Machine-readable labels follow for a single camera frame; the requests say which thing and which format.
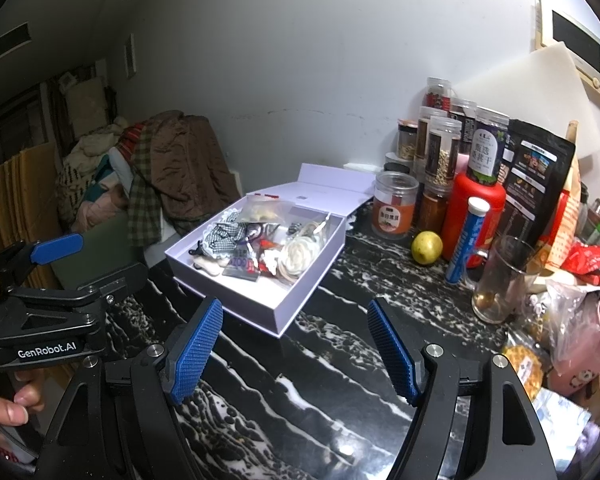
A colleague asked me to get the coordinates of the clear bag white cable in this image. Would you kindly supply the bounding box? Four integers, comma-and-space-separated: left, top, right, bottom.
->
274, 212, 334, 286

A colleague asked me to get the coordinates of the small clear zip bag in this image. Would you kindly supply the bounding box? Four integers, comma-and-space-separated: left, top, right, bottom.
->
236, 194, 294, 224

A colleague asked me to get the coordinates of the silver purple snack packet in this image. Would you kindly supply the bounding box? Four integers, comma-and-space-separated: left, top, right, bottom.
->
223, 240, 260, 282

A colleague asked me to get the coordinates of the person's left hand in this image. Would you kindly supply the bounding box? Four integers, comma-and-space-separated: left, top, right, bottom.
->
0, 370, 45, 427

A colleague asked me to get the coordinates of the blue tablet tube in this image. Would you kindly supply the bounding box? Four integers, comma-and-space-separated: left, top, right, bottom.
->
445, 196, 490, 284

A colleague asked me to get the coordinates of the yellow lemon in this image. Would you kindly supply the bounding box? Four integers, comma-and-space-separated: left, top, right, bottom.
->
411, 231, 443, 266

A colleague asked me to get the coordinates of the glass mug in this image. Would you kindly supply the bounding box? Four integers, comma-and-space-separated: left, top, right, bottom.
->
471, 235, 542, 324

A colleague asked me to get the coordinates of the brown blanket pile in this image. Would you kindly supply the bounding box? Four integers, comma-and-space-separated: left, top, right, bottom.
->
117, 110, 239, 248

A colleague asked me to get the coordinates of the wide jar orange label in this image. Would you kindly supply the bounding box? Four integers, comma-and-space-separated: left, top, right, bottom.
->
372, 171, 419, 240

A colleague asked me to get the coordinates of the pink paper cup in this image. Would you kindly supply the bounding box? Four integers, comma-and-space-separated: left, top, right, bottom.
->
547, 292, 600, 396

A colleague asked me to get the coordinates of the red canister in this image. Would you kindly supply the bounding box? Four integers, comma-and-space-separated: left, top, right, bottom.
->
440, 169, 508, 269

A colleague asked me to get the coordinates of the tall jar with grains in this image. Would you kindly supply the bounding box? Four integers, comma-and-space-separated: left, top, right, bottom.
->
425, 116, 462, 190

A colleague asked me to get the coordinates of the dark label jar white lid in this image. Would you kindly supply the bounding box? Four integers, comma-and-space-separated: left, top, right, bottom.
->
466, 106, 509, 186

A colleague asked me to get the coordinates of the black standing pouch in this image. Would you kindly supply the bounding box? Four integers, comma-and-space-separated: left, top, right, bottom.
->
496, 119, 576, 266

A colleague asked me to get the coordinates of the wooden framed chalkboard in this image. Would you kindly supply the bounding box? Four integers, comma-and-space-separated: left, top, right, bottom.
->
532, 0, 600, 109

